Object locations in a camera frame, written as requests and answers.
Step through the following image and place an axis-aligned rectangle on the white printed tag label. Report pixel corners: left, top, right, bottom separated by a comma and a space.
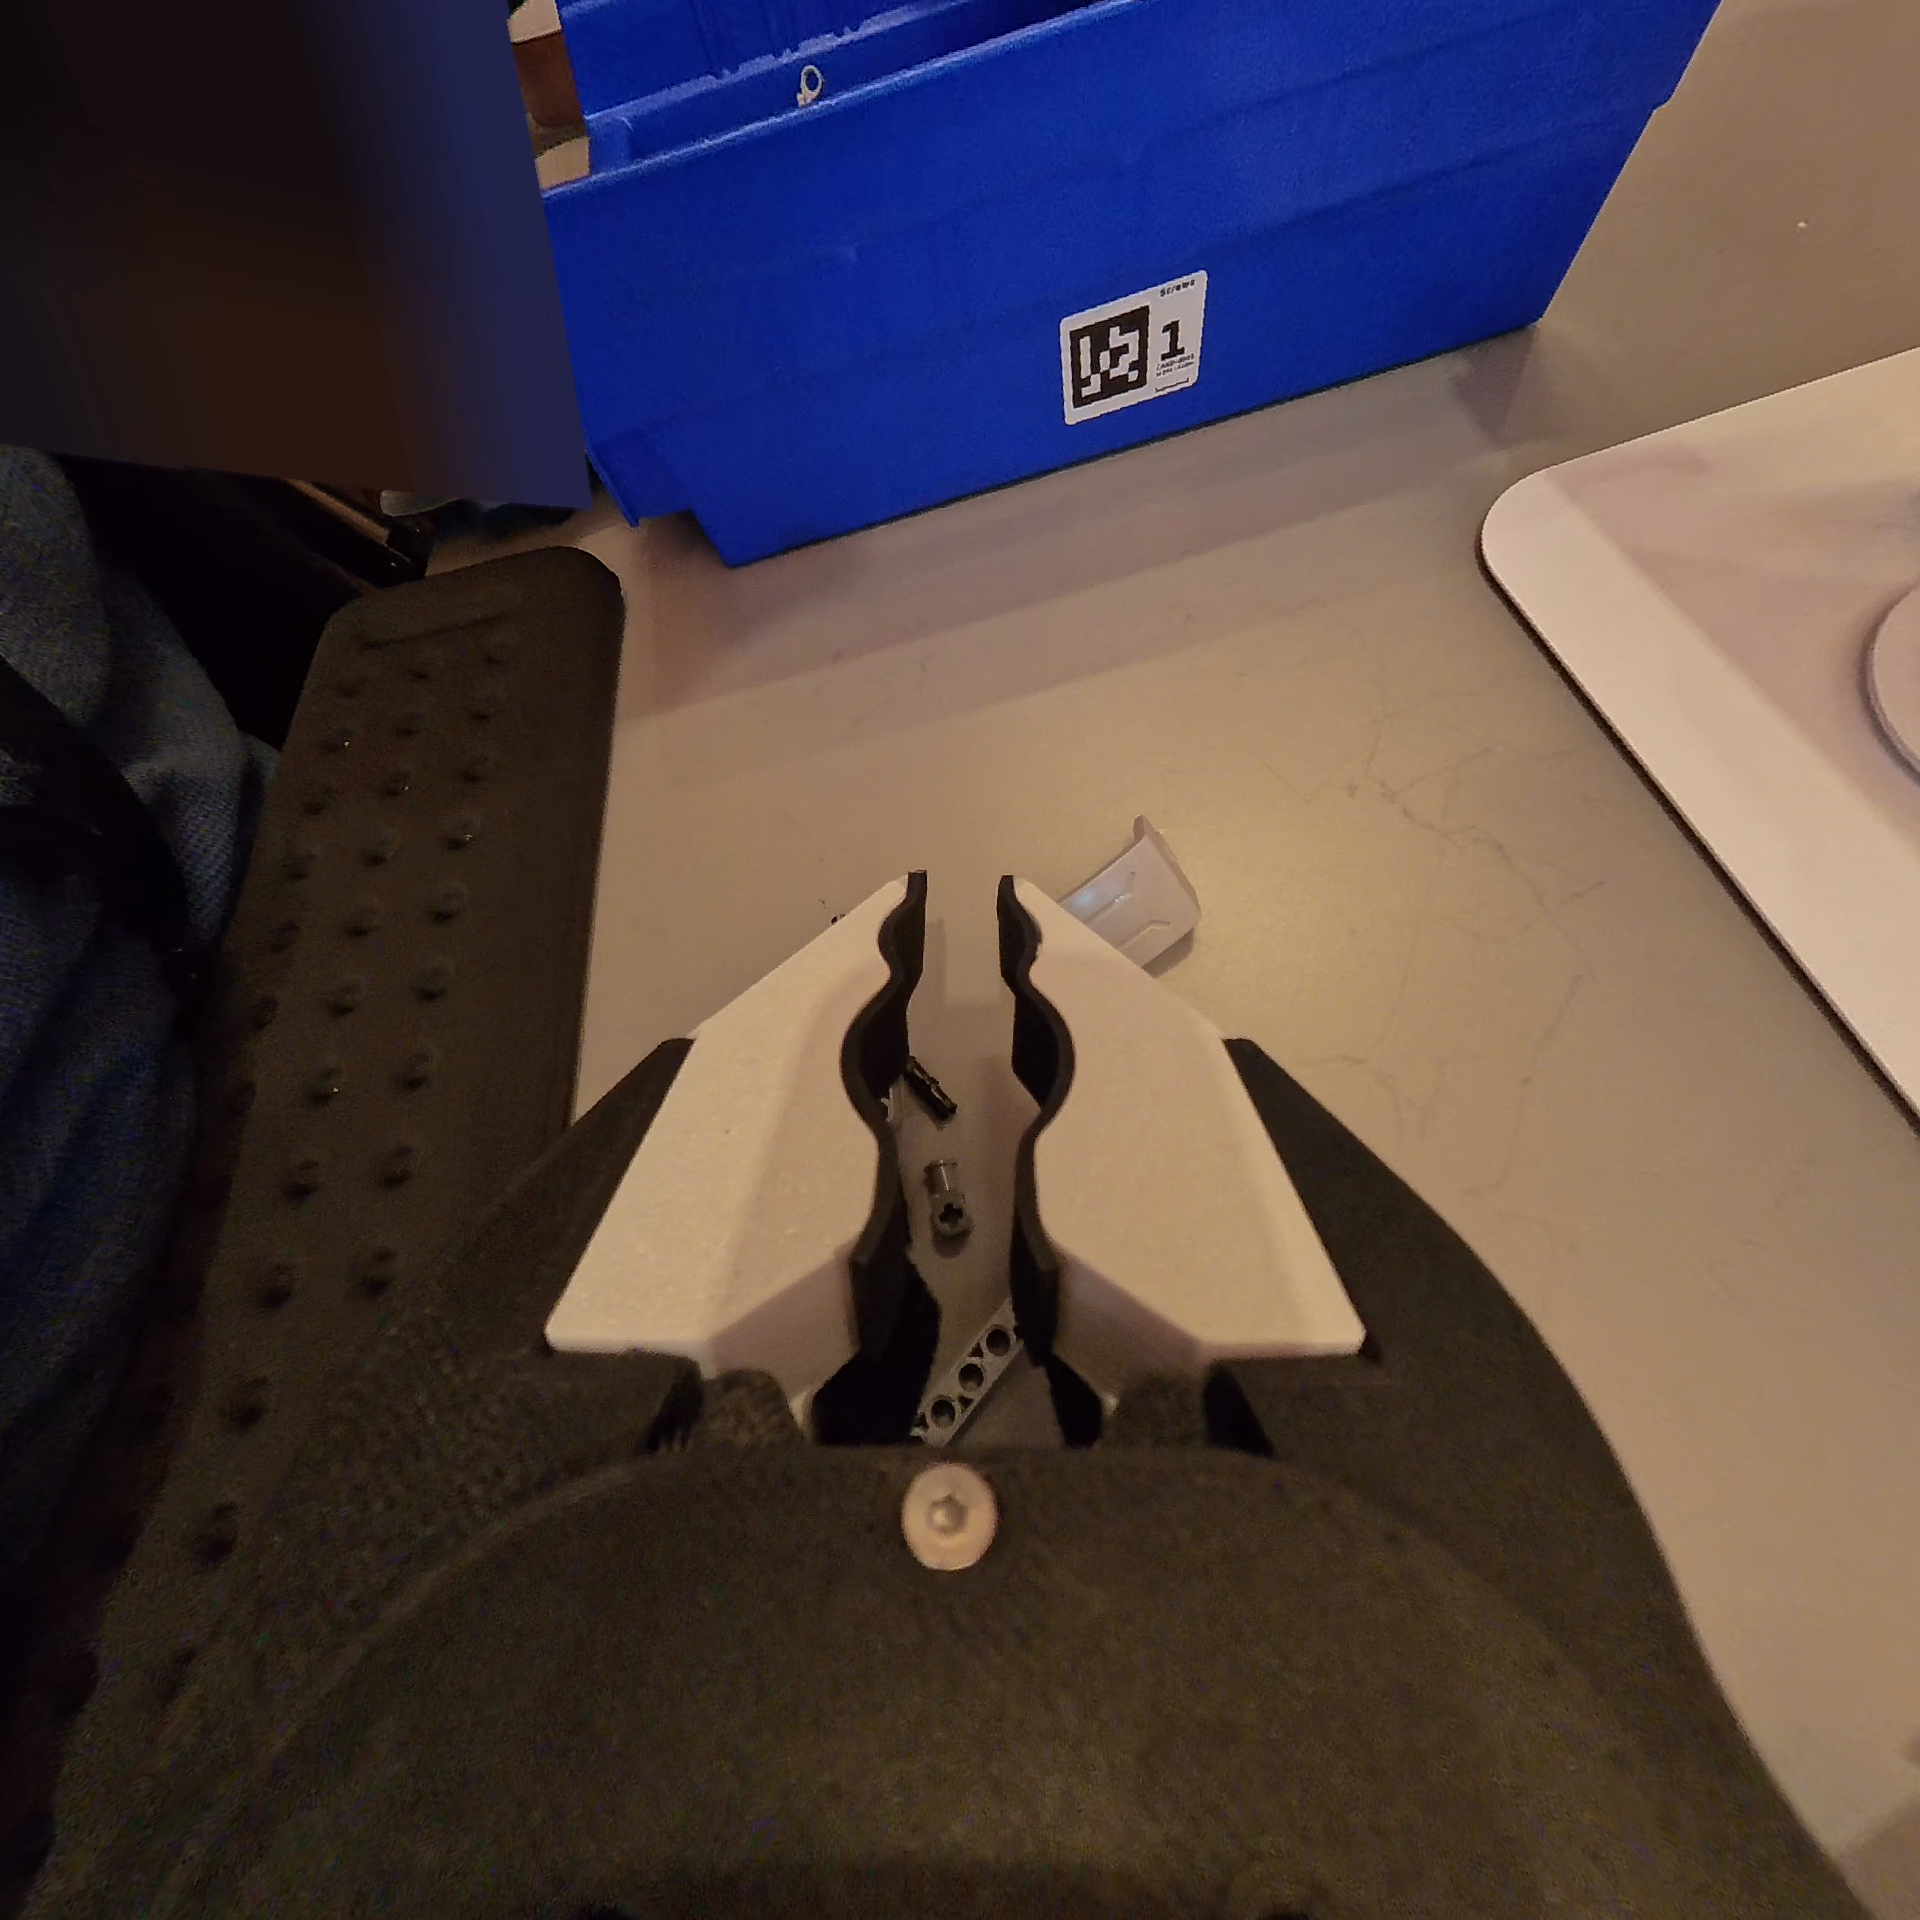
1059, 270, 1211, 428

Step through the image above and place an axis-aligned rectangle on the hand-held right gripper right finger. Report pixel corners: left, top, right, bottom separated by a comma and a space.
993, 872, 1369, 1431

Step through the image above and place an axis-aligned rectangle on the blue plastic bin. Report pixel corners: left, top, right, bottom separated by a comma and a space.
533, 0, 1728, 569

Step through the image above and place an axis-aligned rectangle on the grey toy beam with holes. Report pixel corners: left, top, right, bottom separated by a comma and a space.
907, 1303, 1037, 1444

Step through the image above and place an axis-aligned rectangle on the black dimpled pad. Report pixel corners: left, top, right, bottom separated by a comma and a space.
31, 545, 626, 1728

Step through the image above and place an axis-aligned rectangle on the white desk stand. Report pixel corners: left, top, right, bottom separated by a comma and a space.
1476, 347, 1920, 1119

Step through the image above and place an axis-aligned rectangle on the grey curved toy panel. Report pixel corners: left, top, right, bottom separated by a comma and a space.
1056, 814, 1205, 963

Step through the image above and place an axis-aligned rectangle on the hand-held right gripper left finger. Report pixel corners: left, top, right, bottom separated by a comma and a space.
545, 870, 937, 1431

